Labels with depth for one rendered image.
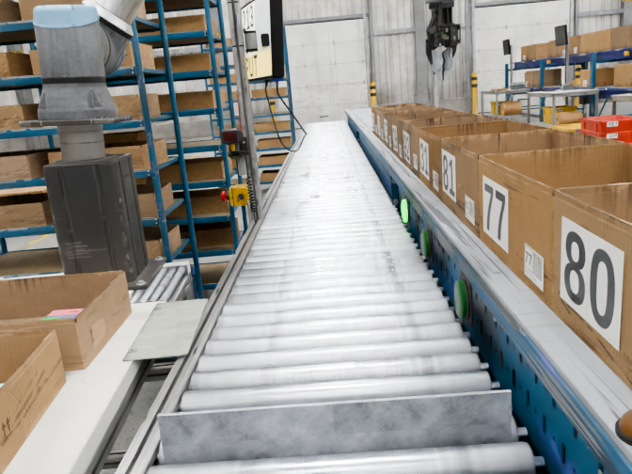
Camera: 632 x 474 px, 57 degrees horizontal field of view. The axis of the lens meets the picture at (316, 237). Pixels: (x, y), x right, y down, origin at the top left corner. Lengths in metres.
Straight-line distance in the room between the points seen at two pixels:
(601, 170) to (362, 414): 0.73
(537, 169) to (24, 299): 1.13
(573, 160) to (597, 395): 0.68
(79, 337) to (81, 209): 0.52
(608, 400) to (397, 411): 0.27
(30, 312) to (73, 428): 0.55
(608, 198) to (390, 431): 0.42
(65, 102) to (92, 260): 0.39
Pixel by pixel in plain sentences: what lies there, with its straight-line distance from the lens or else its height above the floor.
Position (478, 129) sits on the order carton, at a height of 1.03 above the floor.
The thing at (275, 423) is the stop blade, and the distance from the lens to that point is 0.81.
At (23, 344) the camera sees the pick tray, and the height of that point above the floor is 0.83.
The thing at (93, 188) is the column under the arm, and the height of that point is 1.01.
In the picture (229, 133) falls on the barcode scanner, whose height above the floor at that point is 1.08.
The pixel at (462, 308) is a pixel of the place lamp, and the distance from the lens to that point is 1.08.
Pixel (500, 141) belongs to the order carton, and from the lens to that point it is 1.62.
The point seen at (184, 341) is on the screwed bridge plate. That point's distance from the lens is 1.18.
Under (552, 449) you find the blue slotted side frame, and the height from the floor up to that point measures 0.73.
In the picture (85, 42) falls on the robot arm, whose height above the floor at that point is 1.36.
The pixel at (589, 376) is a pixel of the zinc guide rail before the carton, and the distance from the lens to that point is 0.69.
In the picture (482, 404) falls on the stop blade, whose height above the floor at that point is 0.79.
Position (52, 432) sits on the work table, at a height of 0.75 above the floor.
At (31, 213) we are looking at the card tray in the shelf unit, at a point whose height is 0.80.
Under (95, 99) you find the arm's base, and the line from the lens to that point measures 1.57.
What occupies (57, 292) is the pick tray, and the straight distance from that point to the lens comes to 1.44.
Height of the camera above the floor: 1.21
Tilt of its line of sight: 14 degrees down
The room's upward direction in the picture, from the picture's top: 5 degrees counter-clockwise
